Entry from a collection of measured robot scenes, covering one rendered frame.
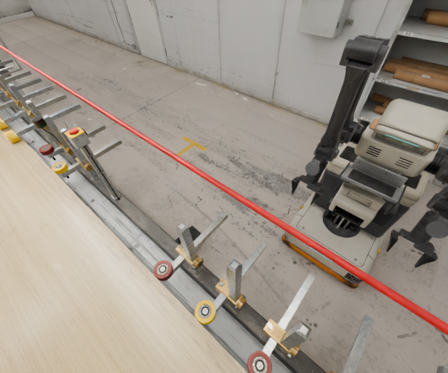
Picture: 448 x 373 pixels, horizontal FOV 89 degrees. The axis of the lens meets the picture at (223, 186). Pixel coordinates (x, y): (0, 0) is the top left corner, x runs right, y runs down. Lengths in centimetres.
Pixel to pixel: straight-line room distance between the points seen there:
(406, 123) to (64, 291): 149
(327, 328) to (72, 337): 154
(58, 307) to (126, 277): 26
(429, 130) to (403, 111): 11
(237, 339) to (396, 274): 150
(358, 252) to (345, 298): 37
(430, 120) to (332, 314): 141
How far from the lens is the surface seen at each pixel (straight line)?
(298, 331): 79
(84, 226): 134
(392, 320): 219
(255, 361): 97
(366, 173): 130
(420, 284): 242
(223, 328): 126
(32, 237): 145
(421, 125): 112
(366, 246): 201
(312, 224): 194
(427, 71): 270
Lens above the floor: 187
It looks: 50 degrees down
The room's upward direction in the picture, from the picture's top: 3 degrees counter-clockwise
